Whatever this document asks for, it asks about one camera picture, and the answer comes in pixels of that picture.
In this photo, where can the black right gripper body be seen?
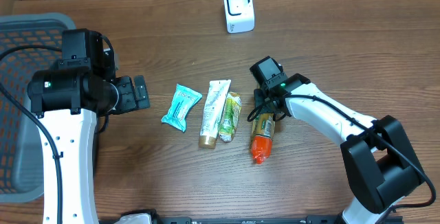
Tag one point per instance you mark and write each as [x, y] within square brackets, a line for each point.
[265, 105]

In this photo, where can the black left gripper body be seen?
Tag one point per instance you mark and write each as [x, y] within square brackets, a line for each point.
[128, 99]

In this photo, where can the spaghetti pack with red ends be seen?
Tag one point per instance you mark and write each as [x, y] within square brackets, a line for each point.
[263, 124]

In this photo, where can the green tea packet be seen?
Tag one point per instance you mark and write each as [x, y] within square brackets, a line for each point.
[230, 117]

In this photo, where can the teal wet wipes pack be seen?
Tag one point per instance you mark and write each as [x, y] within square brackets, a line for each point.
[183, 101]

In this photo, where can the white cream tube gold cap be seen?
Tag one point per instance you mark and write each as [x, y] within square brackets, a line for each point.
[212, 112]

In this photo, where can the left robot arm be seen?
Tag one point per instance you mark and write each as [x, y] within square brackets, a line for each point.
[67, 102]

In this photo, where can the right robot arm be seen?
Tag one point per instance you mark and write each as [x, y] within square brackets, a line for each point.
[380, 162]

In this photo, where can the white barcode scanner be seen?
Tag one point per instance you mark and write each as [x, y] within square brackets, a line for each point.
[239, 15]

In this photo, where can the grey plastic basket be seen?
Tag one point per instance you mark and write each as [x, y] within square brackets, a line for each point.
[21, 152]

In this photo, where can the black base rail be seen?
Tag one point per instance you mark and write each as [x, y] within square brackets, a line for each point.
[156, 218]

